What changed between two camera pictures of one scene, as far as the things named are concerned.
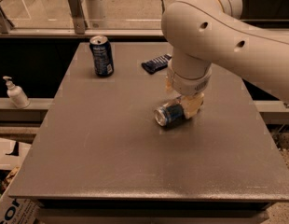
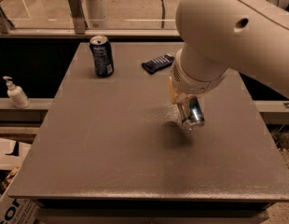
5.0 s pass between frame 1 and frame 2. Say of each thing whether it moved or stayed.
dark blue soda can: stayed
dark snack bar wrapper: stayed
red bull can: moved
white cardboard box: stayed
